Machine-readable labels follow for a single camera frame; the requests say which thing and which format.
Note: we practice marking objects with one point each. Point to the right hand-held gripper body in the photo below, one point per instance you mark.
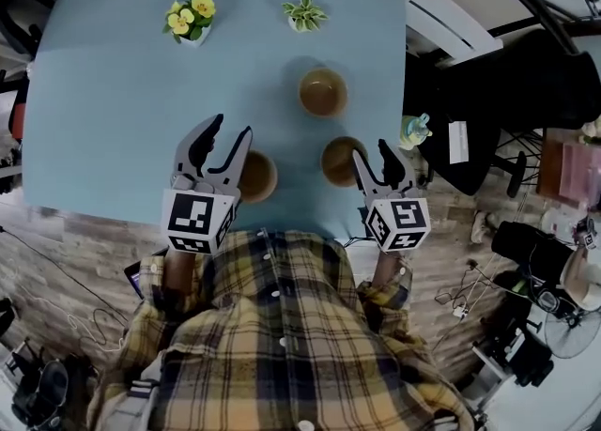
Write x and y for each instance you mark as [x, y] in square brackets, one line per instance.
[404, 218]

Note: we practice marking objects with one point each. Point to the black tripod equipment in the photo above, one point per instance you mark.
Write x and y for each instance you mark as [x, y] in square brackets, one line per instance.
[521, 354]

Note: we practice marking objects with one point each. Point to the black mesh office chair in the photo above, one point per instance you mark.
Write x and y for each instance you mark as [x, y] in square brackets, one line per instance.
[516, 100]

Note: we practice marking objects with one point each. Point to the small green pot plant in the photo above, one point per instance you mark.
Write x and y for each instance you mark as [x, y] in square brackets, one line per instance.
[304, 16]

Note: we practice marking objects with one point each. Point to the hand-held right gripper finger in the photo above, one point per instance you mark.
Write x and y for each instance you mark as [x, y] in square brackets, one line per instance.
[366, 178]
[396, 171]

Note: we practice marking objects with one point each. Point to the standing fan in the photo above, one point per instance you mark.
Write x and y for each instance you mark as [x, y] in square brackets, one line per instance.
[570, 337]

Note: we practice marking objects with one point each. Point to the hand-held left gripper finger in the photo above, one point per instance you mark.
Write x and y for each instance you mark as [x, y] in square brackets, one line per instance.
[185, 157]
[235, 166]

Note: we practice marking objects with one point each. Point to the black equipment pile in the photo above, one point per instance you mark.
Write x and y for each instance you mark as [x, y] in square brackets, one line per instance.
[51, 391]

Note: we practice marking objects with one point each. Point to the white paper sheet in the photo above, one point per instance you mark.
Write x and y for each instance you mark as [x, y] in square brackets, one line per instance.
[459, 143]

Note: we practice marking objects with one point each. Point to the small white power strip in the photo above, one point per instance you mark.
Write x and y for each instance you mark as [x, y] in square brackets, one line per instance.
[460, 312]

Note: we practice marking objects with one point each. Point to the pink box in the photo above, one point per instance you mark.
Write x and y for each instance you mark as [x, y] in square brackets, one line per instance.
[582, 173]

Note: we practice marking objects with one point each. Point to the brown bowl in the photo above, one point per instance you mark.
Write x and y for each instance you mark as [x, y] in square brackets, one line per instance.
[338, 161]
[260, 178]
[324, 92]

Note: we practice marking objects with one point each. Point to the person's left forearm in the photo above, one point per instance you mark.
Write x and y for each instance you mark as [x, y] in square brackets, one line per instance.
[183, 272]

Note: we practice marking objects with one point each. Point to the colourful toy cup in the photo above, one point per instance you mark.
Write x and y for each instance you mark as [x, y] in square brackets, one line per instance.
[413, 133]

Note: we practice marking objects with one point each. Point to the white slatted chair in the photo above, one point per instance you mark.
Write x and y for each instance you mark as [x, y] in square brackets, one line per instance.
[446, 20]

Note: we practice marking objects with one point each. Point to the yellow flower pot plant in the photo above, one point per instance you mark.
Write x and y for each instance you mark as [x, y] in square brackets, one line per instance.
[192, 20]

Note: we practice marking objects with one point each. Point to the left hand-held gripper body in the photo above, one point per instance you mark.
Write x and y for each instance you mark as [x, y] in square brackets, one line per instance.
[188, 218]

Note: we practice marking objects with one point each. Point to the dark laptop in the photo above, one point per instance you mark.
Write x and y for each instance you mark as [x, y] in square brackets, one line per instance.
[136, 281]

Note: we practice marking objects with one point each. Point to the person's yellow plaid shirt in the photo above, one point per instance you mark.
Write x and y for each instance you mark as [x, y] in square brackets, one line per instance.
[291, 335]

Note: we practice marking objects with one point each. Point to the red and black chair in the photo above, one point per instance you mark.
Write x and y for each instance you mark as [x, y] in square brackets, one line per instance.
[16, 121]

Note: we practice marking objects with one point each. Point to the brown side table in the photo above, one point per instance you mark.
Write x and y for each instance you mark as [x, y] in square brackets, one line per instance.
[547, 171]

